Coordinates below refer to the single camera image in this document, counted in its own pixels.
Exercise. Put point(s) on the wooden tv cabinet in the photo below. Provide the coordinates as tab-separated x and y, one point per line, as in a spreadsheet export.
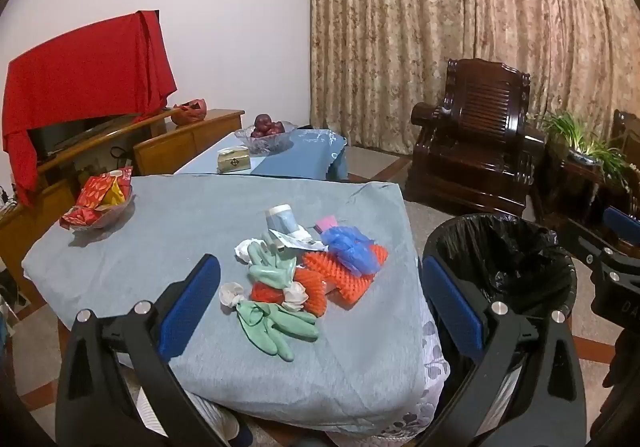
165	147

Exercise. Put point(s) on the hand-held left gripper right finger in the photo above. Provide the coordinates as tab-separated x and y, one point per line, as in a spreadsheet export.
452	309

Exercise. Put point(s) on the blue and beige paper cup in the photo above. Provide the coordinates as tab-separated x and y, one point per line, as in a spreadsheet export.
282	219

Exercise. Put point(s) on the orange foam fruit net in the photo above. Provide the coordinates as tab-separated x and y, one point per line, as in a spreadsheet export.
350	284
312	297

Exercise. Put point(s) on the pink face mask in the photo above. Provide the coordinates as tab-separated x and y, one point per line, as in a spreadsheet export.
326	223

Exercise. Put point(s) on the blue coffee table cloth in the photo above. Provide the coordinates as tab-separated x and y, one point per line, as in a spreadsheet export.
295	157

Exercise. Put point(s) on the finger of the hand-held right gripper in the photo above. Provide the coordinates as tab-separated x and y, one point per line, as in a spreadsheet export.
622	223
587	244

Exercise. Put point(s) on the floral white tablecloth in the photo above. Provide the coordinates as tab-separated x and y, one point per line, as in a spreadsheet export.
430	367

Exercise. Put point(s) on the glass fruit bowl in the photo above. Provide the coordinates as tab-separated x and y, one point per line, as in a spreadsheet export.
265	143

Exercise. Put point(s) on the dark wooden side table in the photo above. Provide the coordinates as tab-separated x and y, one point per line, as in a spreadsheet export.
565	197

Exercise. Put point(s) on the green potted plant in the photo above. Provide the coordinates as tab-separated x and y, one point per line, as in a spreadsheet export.
575	132

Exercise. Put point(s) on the black television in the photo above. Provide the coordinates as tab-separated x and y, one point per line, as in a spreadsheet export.
60	134

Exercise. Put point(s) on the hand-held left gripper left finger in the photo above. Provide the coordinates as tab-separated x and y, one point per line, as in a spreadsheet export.
192	307

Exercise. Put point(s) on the bin with black liner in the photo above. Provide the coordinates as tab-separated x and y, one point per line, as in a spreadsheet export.
505	257

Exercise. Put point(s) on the blue plastic bag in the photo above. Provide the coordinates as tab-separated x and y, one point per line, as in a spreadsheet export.
350	247

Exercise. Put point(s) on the green rubber glove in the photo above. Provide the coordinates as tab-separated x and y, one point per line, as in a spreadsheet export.
275	327
270	269

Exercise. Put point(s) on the dark wooden armchair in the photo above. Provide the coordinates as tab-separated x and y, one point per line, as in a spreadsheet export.
627	137
480	127

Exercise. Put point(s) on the glass bowl of red snack packets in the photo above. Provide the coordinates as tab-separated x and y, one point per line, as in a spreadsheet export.
97	199

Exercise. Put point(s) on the gold tissue box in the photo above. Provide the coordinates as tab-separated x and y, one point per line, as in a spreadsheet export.
234	162

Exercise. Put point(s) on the red cloth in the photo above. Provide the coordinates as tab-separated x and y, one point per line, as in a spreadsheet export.
75	72

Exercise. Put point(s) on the patterned beige curtain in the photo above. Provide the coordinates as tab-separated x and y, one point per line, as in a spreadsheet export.
450	27

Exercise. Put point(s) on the red apples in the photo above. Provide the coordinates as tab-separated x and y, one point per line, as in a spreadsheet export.
265	126

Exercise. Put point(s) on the red bag on cabinet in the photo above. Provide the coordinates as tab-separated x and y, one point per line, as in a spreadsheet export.
190	111

